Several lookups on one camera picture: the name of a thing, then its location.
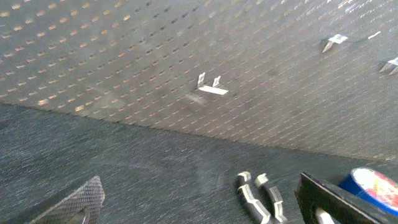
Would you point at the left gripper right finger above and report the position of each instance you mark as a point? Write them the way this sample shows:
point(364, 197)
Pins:
point(320, 196)

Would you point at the metal hook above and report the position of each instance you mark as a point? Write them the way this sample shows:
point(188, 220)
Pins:
point(337, 39)
point(213, 90)
point(392, 63)

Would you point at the black pegboard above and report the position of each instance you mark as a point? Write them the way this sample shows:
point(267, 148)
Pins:
point(264, 77)

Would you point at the black and white pliers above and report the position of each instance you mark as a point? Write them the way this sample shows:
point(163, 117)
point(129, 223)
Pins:
point(253, 205)

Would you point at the roll of blue tape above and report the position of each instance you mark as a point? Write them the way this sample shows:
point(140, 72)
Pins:
point(373, 186)

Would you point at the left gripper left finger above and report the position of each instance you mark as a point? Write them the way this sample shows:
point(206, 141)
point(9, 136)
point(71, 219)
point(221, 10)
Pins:
point(84, 199)

